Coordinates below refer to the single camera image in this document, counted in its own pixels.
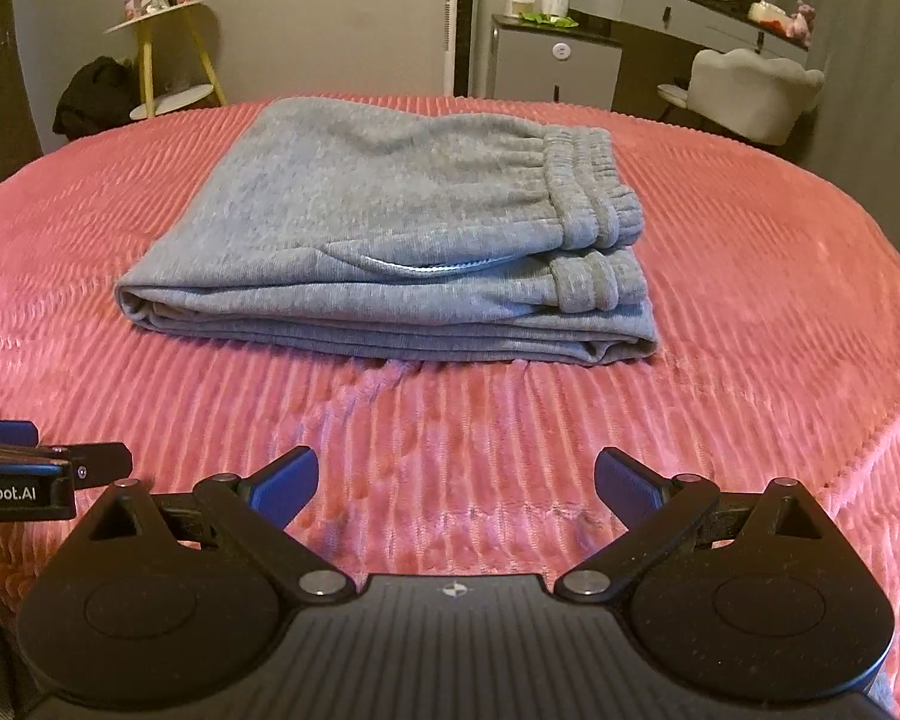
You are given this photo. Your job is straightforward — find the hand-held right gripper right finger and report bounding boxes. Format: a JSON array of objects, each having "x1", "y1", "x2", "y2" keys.
[{"x1": 556, "y1": 446, "x2": 827, "y2": 603}]

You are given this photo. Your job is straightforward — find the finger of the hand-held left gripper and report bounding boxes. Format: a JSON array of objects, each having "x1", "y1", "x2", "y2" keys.
[{"x1": 0, "y1": 419, "x2": 134, "y2": 493}]

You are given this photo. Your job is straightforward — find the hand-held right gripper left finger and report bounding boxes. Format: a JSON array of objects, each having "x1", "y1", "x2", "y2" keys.
[{"x1": 82, "y1": 446, "x2": 351, "y2": 603}]

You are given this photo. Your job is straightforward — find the grey pants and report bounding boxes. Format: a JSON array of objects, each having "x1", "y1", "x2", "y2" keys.
[{"x1": 115, "y1": 96, "x2": 660, "y2": 368}]

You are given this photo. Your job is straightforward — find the pink ribbed blanket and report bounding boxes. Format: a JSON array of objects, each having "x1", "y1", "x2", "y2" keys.
[{"x1": 0, "y1": 94, "x2": 900, "y2": 720}]

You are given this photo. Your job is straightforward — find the black clothing pile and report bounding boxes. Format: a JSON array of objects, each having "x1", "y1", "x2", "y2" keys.
[{"x1": 52, "y1": 55, "x2": 148, "y2": 143}]

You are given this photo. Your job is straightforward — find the white shell-back chair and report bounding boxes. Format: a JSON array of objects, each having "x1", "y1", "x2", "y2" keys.
[{"x1": 658, "y1": 47, "x2": 827, "y2": 148}]

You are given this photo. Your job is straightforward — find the grey bedside cabinet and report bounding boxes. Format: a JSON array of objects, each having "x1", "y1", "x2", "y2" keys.
[{"x1": 487, "y1": 13, "x2": 624, "y2": 113}]

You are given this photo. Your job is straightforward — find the yellow side table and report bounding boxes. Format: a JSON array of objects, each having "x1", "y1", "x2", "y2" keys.
[{"x1": 103, "y1": 0, "x2": 230, "y2": 122}]

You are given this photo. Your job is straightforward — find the grey vanity dresser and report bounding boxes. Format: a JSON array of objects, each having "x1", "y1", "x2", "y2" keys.
[{"x1": 569, "y1": 0, "x2": 812, "y2": 115}]

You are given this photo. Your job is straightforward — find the white red toy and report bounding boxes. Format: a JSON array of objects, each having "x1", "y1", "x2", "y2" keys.
[{"x1": 748, "y1": 0, "x2": 789, "y2": 32}]

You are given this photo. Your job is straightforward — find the pink plush toy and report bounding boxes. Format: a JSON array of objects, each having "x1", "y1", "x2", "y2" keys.
[{"x1": 784, "y1": 0, "x2": 818, "y2": 44}]

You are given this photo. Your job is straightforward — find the white tower fan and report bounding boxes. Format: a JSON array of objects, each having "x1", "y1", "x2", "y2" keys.
[{"x1": 445, "y1": 0, "x2": 471, "y2": 99}]

